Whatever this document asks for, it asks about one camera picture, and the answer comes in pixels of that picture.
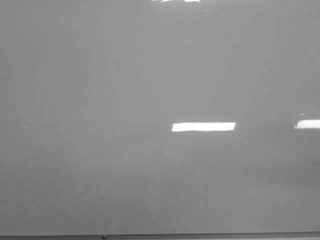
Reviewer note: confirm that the white glossy whiteboard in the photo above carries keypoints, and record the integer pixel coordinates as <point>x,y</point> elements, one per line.
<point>149,117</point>

